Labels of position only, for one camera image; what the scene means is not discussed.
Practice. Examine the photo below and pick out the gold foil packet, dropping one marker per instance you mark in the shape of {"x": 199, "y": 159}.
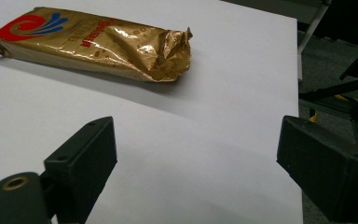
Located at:
{"x": 84, "y": 42}

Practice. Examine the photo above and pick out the black metal stand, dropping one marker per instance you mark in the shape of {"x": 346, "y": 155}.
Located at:
{"x": 348, "y": 90}

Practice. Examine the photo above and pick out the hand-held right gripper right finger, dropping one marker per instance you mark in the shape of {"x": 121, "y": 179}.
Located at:
{"x": 323, "y": 168}

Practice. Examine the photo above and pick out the grey metal stand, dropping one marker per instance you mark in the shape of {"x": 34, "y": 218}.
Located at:
{"x": 310, "y": 34}

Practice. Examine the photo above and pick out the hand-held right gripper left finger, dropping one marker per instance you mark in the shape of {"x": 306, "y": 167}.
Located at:
{"x": 80, "y": 161}

